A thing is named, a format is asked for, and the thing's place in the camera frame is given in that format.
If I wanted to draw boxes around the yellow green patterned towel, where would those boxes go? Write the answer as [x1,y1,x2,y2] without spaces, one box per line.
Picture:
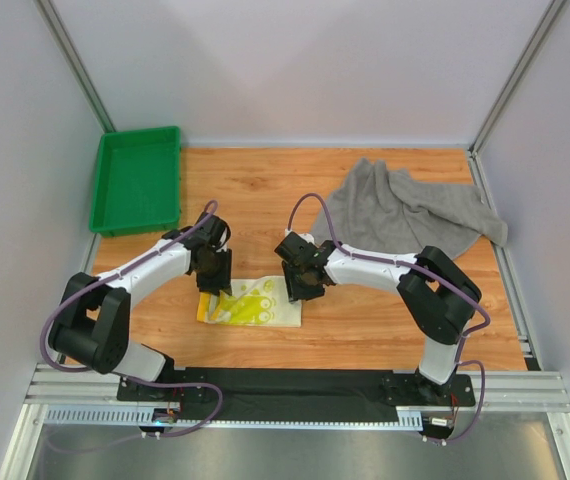
[196,276,302,328]

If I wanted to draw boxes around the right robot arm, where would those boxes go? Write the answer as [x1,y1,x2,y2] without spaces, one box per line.
[275,231,482,386]

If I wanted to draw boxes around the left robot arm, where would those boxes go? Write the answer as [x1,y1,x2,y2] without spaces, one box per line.
[40,212,232,384]

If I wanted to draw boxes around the grey towel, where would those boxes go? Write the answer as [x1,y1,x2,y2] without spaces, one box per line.
[325,159,508,259]

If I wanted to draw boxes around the green plastic tray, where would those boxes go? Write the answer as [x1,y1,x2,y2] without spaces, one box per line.
[89,126,181,238]

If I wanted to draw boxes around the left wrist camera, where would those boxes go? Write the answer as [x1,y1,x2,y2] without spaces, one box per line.
[212,219,231,251]

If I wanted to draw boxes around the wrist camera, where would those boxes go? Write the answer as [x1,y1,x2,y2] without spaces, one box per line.
[282,231,316,251]
[212,219,231,251]

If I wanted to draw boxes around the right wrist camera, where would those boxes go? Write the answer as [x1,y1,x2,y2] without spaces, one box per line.
[282,231,316,251]

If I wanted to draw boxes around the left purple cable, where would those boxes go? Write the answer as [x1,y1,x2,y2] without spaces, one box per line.
[39,199,229,455]

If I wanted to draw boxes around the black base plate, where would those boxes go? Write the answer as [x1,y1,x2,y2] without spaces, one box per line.
[117,367,480,424]

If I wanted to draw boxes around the aluminium frame rail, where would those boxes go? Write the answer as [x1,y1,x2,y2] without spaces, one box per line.
[25,365,570,431]

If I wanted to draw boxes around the left aluminium corner post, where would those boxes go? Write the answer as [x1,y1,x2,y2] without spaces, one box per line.
[35,0,116,133]

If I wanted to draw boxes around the aluminium corner post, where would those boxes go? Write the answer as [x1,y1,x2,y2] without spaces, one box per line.
[35,0,116,133]
[468,0,569,157]

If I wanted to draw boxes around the right aluminium corner post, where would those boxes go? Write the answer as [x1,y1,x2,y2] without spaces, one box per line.
[468,0,569,157]

